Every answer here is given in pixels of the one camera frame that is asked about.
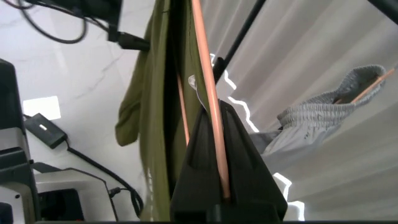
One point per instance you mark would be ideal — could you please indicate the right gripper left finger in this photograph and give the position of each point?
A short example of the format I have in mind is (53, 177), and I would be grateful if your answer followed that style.
(196, 186)

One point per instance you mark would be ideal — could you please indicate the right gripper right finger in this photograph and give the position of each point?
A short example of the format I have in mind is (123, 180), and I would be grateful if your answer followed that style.
(252, 183)

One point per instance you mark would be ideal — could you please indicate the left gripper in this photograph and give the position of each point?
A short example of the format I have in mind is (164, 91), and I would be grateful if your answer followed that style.
(99, 9)

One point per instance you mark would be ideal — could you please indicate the green garment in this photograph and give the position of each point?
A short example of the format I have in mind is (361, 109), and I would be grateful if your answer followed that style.
(155, 109)

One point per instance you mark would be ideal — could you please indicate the pale grey shorts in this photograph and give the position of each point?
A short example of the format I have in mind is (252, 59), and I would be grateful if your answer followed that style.
(304, 137)

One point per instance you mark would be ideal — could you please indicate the pink clothes hanger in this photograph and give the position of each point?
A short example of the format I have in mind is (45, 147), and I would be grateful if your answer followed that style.
(370, 88)
(211, 93)

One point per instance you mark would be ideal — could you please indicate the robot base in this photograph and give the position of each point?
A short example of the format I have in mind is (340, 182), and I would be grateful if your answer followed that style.
(68, 193)

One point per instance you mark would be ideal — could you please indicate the black clothes rack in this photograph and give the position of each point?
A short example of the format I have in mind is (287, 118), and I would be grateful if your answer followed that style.
(239, 34)

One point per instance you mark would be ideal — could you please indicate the black power adapter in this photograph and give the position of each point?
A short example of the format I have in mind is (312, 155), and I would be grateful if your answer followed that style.
(46, 130)

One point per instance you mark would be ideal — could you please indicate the white curtain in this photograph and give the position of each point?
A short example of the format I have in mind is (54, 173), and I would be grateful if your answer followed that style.
(311, 46)

